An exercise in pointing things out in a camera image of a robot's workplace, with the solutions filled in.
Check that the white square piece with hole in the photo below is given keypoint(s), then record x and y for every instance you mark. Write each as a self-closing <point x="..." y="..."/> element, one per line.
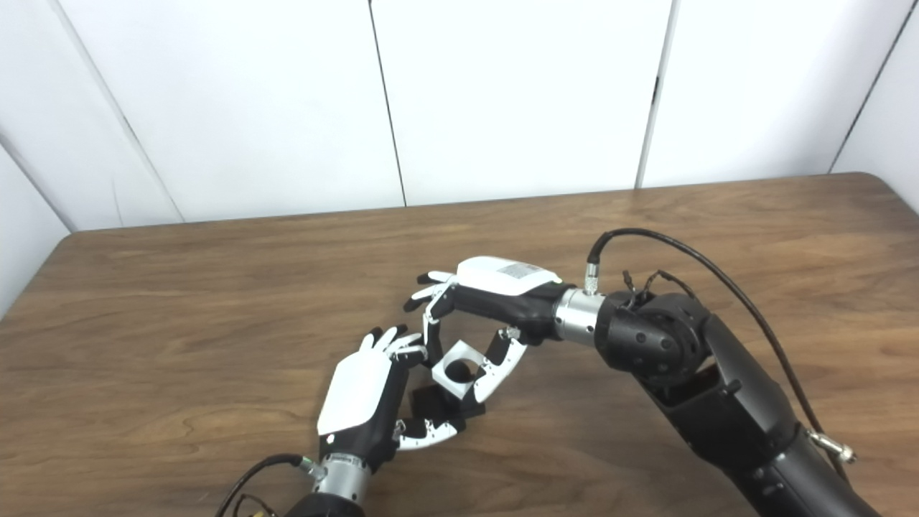
<point x="445" y="373"/>

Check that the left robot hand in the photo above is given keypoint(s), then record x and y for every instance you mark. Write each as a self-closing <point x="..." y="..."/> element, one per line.
<point x="359" y="391"/>

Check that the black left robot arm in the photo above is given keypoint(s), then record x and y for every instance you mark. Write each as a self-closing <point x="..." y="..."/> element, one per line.
<point x="323" y="506"/>

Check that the black peg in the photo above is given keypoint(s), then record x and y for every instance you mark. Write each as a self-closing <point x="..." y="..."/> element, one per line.
<point x="449" y="411"/>

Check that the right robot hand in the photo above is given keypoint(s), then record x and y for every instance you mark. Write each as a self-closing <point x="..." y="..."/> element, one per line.
<point x="510" y="287"/>

